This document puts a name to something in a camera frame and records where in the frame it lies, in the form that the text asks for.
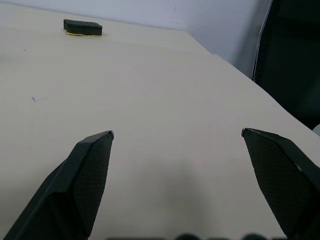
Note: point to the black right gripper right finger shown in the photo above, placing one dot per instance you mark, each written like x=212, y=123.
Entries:
x=282, y=180

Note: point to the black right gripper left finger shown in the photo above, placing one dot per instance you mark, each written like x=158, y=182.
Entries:
x=75, y=185

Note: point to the green and yellow sponge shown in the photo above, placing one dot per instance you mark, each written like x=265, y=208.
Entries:
x=82, y=27

